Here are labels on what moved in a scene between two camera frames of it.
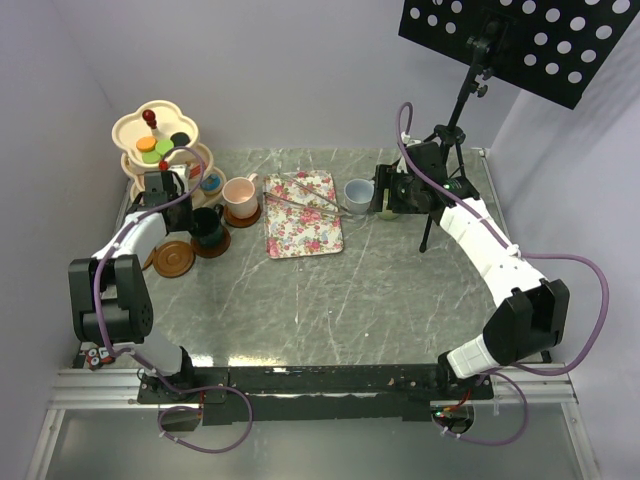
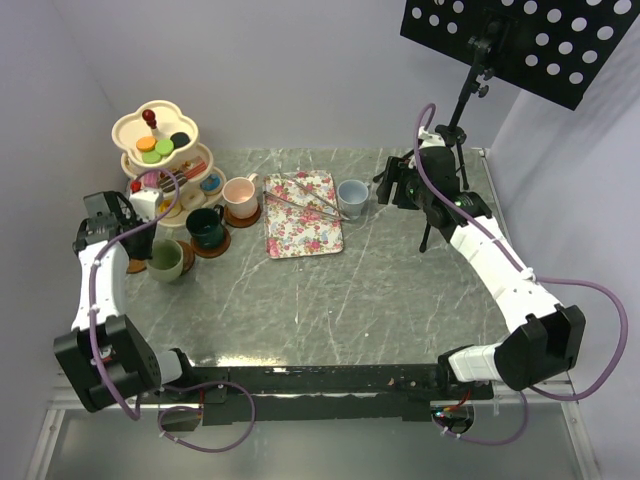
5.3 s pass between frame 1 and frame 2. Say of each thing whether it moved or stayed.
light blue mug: moved
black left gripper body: moved
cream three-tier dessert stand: stayed
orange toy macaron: stayed
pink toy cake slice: stayed
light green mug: moved
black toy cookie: stayed
